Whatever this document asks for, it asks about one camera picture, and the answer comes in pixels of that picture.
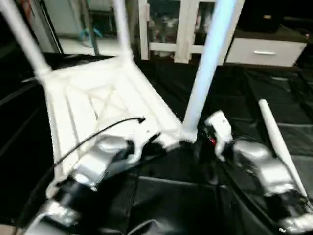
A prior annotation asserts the white plastic table leg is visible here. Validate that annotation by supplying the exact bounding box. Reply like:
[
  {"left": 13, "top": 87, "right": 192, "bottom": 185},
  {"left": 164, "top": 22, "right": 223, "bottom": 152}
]
[
  {"left": 112, "top": 0, "right": 134, "bottom": 62},
  {"left": 180, "top": 0, "right": 238, "bottom": 143},
  {"left": 257, "top": 99, "right": 313, "bottom": 209},
  {"left": 0, "top": 0, "right": 52, "bottom": 79}
]

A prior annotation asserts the blue plastic stool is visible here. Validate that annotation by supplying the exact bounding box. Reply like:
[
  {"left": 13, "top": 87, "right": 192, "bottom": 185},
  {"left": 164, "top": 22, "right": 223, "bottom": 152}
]
[{"left": 78, "top": 27, "right": 104, "bottom": 41}]

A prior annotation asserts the grey metal frame post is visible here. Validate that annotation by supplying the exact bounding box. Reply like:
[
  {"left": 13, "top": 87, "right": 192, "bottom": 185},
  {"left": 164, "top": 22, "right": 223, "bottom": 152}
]
[
  {"left": 81, "top": 0, "right": 99, "bottom": 55},
  {"left": 41, "top": 0, "right": 63, "bottom": 53}
]

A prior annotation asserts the white drawer unit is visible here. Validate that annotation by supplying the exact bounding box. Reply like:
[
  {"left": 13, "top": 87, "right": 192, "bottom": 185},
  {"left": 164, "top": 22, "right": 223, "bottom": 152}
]
[{"left": 225, "top": 38, "right": 308, "bottom": 68}]

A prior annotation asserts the white glass door cabinet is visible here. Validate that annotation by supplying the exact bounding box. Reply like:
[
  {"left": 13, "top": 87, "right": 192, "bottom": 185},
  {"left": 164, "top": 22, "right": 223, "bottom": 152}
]
[{"left": 138, "top": 0, "right": 245, "bottom": 64}]

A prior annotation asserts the black box device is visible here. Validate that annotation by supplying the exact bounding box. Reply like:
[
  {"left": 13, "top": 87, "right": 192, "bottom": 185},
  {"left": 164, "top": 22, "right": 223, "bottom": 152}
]
[{"left": 245, "top": 0, "right": 289, "bottom": 34}]

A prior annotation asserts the white plastic table top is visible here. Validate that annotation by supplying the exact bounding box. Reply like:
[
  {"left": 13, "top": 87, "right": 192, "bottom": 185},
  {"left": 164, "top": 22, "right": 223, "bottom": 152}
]
[{"left": 43, "top": 55, "right": 197, "bottom": 197}]

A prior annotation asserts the black table mat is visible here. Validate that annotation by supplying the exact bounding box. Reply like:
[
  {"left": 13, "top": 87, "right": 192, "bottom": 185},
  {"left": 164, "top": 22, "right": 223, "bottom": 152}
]
[{"left": 0, "top": 49, "right": 313, "bottom": 235}]

